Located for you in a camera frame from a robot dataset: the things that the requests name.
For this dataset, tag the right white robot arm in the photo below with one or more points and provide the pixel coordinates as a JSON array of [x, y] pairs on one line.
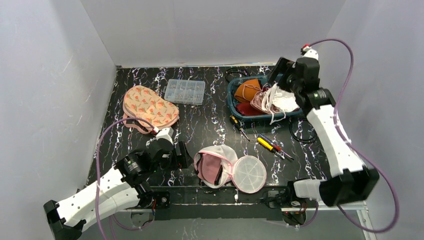
[[351, 180]]

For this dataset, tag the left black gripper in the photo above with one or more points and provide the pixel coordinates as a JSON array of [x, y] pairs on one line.
[[180, 154]]

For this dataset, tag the clear plastic parts box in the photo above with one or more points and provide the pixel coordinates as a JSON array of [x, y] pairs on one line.
[[187, 92]]

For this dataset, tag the dusty pink bra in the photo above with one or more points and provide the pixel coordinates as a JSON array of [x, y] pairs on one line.
[[210, 170]]

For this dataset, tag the white satin bra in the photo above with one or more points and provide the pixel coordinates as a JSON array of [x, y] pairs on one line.
[[278, 103]]

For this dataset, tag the yellow red screwdriver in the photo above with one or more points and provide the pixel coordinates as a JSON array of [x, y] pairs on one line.
[[281, 153]]

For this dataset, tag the black yellow screwdriver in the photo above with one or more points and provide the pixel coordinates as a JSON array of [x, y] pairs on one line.
[[238, 126]]

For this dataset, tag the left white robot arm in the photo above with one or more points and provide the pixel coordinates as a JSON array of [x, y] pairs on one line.
[[124, 186]]

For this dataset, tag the pink satin bra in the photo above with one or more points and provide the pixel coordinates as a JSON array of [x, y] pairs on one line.
[[256, 102]]

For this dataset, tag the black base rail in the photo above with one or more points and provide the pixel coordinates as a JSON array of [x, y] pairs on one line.
[[269, 203]]

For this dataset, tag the teal plastic basket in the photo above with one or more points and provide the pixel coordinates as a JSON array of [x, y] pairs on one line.
[[232, 102]]

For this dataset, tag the orange bra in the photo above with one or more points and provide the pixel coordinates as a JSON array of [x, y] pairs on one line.
[[246, 92]]

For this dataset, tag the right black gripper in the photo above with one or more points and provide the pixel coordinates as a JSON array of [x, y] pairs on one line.
[[280, 71]]

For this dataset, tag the white mesh laundry bag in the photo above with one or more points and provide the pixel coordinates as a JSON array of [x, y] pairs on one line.
[[247, 173]]

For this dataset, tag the floral pink laundry bag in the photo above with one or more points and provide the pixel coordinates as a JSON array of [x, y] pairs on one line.
[[150, 109]]

